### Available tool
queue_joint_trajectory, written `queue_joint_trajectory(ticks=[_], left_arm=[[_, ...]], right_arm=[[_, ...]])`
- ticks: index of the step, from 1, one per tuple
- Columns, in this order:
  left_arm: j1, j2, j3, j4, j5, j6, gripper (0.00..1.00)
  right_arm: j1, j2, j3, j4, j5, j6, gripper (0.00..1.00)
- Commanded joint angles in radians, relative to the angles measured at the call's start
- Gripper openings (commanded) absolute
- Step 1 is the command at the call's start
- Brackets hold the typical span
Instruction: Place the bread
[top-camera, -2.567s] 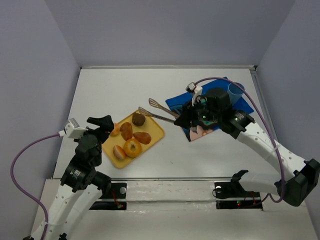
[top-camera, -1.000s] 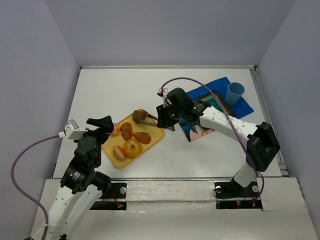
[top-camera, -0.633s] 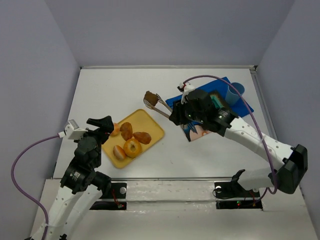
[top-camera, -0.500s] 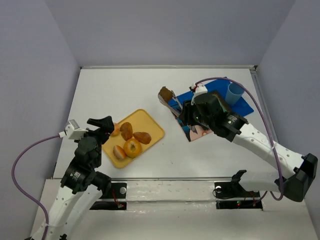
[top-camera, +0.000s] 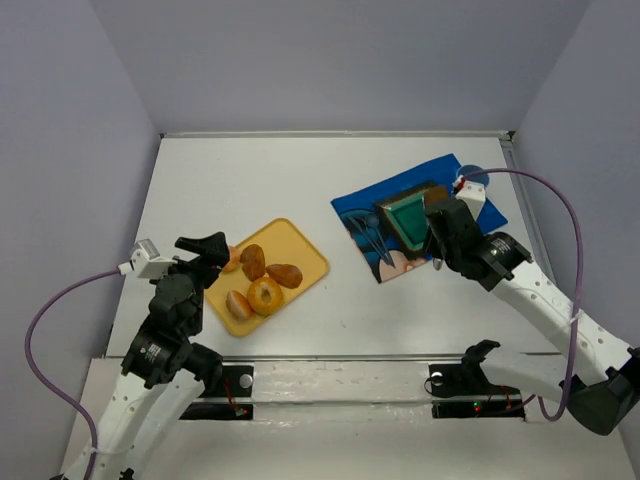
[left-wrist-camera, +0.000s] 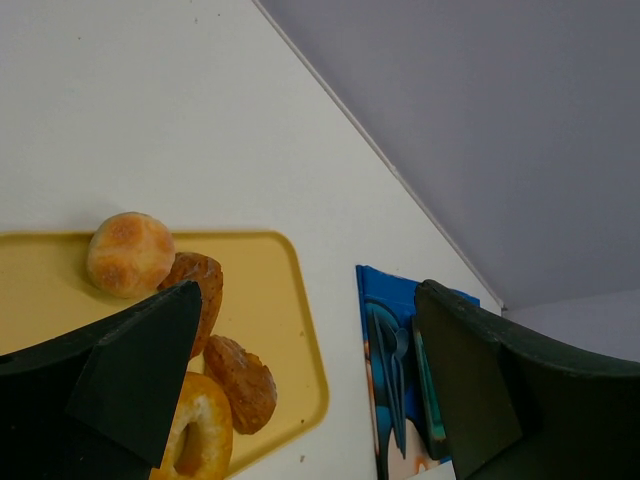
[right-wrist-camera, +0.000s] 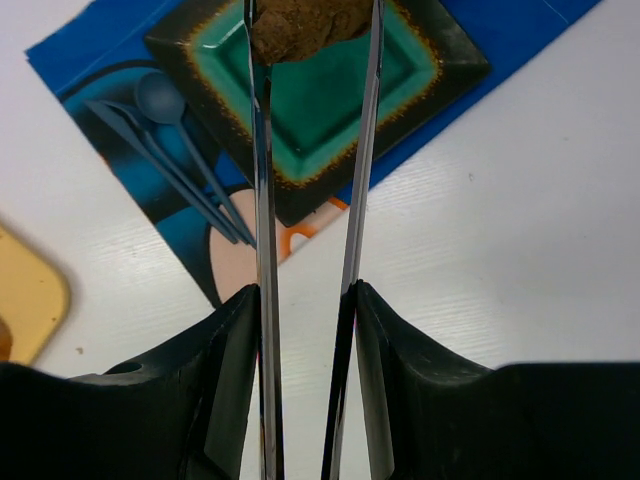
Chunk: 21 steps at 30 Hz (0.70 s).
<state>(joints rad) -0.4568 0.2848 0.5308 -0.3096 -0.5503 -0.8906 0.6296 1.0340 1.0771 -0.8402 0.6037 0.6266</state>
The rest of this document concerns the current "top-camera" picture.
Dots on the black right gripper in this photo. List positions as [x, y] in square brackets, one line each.
[445, 226]

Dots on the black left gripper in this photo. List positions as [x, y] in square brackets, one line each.
[201, 258]

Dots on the dark brown bread roll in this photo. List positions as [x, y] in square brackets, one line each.
[435, 194]

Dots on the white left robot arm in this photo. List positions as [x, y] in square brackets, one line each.
[163, 371]

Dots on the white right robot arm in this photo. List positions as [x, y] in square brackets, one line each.
[595, 376]

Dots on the brown oblong bread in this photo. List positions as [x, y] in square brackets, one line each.
[253, 262]

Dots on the brown glazed bread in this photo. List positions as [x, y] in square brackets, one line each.
[286, 275]

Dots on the small orange bun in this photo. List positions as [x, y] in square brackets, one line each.
[231, 260]

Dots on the green square plate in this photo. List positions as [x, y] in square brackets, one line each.
[402, 216]

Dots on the white round bun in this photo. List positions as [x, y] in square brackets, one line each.
[238, 306]

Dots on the golden bagel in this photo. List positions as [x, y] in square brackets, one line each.
[265, 296]

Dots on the light blue plastic cup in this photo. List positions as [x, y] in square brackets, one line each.
[475, 174]

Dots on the yellow plastic tray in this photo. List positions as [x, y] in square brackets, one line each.
[282, 243]

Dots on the blue plastic knife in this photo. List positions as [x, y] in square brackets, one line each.
[383, 251]

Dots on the blue plastic spoon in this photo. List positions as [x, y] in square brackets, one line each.
[373, 235]

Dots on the blue plastic fork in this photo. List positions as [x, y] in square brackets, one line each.
[359, 222]

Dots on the blue printed placemat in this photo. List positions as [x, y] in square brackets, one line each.
[442, 170]

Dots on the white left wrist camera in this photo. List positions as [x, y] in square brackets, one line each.
[146, 262]

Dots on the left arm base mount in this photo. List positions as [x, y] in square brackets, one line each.
[229, 400]

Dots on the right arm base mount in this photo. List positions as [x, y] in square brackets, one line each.
[462, 390]

